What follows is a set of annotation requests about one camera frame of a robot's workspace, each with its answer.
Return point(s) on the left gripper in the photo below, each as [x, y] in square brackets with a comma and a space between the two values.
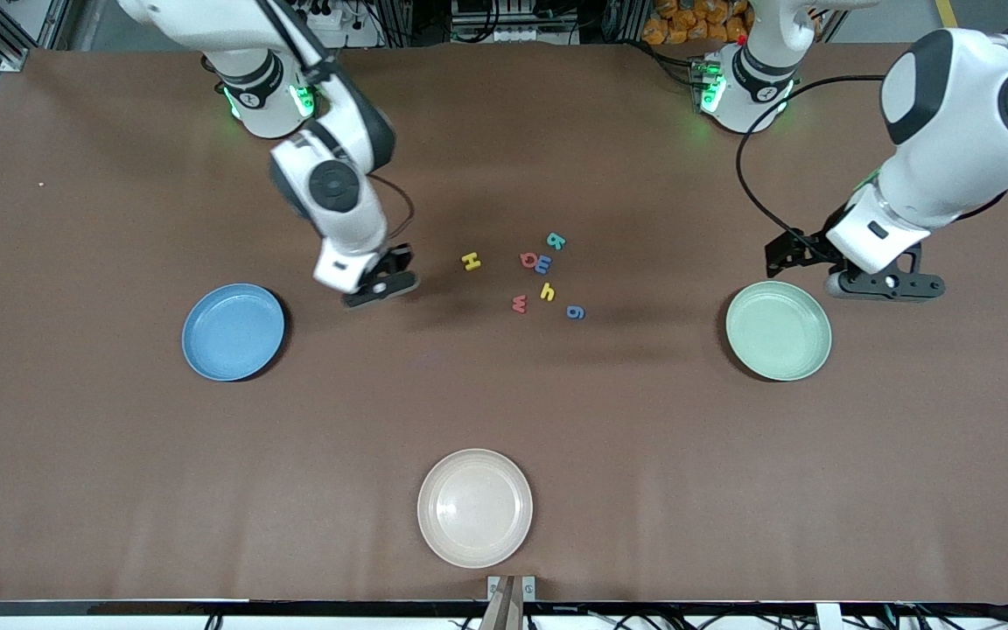
[806, 248]

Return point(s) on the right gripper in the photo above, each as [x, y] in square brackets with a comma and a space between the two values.
[396, 259]

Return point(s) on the yellow foam letter H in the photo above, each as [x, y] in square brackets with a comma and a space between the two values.
[471, 262]
[548, 294]

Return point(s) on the red foam letter Q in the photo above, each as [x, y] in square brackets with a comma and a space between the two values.
[524, 260]

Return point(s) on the teal foam letter R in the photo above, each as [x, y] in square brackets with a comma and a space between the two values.
[556, 241]

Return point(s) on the blue foam letter g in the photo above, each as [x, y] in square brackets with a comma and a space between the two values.
[575, 312]

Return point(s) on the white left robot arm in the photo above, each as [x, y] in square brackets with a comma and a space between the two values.
[950, 131]

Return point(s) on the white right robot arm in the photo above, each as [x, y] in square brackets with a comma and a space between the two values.
[333, 188]

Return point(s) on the green plate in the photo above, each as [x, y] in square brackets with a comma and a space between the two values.
[778, 331]

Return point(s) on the blue plate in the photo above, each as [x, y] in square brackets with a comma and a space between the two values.
[233, 332]

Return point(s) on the beige plate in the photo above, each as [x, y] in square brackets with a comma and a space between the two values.
[475, 509]

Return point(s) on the red foam letter m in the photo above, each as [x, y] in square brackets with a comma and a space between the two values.
[519, 304]

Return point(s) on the blue foam letter E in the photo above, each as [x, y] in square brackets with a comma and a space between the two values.
[545, 265]

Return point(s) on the white power strip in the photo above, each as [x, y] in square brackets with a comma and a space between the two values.
[342, 22]

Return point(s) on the orange packet pile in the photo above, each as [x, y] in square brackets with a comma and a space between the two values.
[696, 24]

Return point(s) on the metal table edge bracket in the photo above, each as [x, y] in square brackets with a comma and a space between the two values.
[528, 588]

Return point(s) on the black table edge rail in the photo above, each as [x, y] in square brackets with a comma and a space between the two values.
[206, 607]

